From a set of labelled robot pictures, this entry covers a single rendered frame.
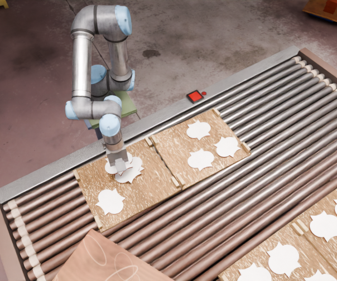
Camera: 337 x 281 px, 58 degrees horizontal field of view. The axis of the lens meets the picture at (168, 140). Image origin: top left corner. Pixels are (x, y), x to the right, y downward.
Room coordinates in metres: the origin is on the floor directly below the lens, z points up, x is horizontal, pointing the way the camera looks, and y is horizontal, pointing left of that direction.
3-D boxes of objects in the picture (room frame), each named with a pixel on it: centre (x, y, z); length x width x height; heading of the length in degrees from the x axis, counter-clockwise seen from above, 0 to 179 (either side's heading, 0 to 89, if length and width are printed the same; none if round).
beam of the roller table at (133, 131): (1.15, -0.01, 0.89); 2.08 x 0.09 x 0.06; 124
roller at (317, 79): (0.92, -0.16, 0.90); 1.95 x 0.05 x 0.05; 124
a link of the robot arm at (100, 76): (1.23, 0.39, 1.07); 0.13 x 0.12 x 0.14; 93
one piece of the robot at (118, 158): (0.70, 0.22, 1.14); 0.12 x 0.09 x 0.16; 21
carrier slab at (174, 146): (0.90, -0.16, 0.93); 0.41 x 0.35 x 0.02; 120
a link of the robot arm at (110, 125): (0.73, 0.23, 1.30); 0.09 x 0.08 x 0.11; 3
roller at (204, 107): (1.09, -0.05, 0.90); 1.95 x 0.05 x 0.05; 124
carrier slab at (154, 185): (0.69, 0.20, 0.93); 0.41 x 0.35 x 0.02; 121
